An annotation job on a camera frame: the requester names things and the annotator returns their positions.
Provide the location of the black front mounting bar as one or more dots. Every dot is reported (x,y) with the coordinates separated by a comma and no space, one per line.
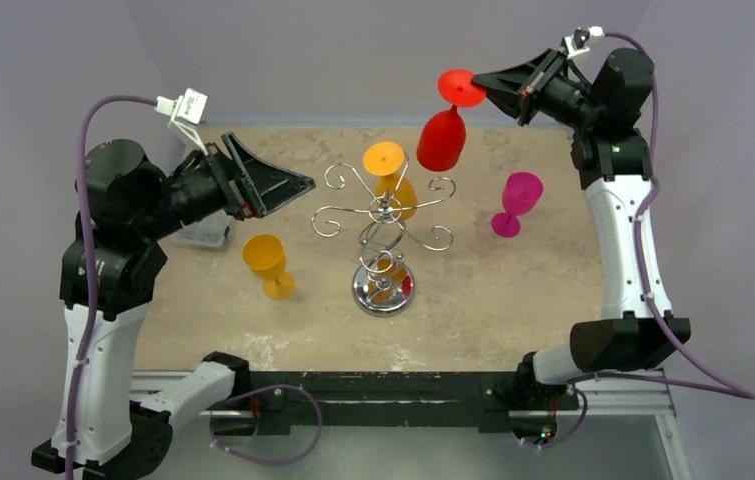
(490,402)

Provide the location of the chrome wine glass rack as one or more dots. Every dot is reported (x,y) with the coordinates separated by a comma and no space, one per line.
(383,285)

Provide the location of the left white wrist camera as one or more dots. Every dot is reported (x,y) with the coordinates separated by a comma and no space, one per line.
(184,117)

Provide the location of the orange wine glass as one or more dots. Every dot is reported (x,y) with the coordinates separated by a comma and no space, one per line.
(265,257)
(390,182)

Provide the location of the clear plastic compartment box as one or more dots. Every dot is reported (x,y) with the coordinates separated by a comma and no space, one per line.
(211,232)

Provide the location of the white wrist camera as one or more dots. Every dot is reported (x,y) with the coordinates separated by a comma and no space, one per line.
(577,44)
(184,117)

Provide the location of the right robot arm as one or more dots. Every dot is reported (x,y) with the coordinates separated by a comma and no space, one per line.
(638,328)

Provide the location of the pink wine glass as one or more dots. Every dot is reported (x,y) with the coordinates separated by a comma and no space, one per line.
(521,193)

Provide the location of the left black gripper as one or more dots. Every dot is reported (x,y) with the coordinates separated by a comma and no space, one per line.
(248,184)

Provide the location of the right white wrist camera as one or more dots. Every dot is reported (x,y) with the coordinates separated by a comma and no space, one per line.
(577,44)

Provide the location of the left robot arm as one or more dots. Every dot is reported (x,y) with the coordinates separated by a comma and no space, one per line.
(107,284)

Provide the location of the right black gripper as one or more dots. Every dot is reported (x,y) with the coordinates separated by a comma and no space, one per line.
(533,86)

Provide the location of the red wine glass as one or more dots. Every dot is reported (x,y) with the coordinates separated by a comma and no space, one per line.
(443,137)

